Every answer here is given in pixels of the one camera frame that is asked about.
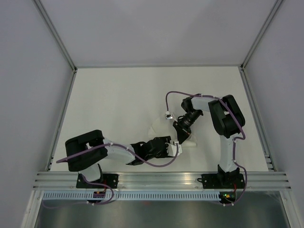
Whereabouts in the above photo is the white cloth napkin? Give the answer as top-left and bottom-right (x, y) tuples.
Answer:
(148, 117), (197, 148)

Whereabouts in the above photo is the aluminium front rail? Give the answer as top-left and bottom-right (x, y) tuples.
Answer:
(33, 171), (291, 191)

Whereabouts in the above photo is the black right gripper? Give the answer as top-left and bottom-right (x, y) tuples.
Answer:
(172, 109), (201, 144)

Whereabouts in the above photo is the white slotted cable duct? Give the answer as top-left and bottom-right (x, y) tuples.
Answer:
(43, 190), (220, 201)

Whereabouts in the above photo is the aluminium frame post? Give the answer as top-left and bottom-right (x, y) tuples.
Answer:
(240, 0), (284, 71)
(32, 0), (77, 72)

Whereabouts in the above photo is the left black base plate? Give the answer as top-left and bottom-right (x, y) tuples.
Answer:
(76, 173), (119, 189)

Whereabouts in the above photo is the right aluminium frame post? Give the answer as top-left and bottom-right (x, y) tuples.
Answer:
(240, 0), (284, 71)

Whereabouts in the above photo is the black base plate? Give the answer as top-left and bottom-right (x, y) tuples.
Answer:
(197, 173), (245, 189)
(76, 173), (119, 189)

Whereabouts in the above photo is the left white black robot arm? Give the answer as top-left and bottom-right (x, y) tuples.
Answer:
(57, 130), (180, 188)

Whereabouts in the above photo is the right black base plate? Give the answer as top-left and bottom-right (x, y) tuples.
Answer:
(197, 173), (245, 189)

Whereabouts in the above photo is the left aluminium frame post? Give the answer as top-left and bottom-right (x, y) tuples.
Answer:
(32, 0), (77, 72)

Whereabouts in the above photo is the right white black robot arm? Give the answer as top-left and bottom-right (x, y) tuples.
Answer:
(173, 94), (247, 189)

